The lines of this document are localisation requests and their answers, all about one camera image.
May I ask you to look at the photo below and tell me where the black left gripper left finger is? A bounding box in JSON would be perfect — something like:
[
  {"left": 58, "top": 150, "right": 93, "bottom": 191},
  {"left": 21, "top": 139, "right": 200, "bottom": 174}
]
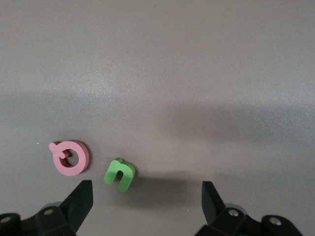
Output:
[{"left": 0, "top": 180, "right": 94, "bottom": 236}]

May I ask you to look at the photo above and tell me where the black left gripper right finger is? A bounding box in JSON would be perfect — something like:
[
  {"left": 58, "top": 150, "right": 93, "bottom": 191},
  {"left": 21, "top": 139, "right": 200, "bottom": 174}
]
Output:
[{"left": 194, "top": 180, "right": 305, "bottom": 236}]

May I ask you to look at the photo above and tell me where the green foam letter u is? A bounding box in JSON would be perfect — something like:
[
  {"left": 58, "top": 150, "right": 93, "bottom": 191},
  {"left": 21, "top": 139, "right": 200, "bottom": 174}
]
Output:
[{"left": 103, "top": 157, "right": 136, "bottom": 193}]

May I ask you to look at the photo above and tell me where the pink foam letter Q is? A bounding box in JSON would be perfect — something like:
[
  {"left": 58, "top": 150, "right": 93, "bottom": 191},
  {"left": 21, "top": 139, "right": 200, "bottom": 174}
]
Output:
[{"left": 48, "top": 139, "right": 92, "bottom": 177}]

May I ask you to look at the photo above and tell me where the brown table mat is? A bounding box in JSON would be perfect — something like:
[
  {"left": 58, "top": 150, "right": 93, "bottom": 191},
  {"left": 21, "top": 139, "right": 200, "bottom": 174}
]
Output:
[{"left": 0, "top": 0, "right": 315, "bottom": 236}]

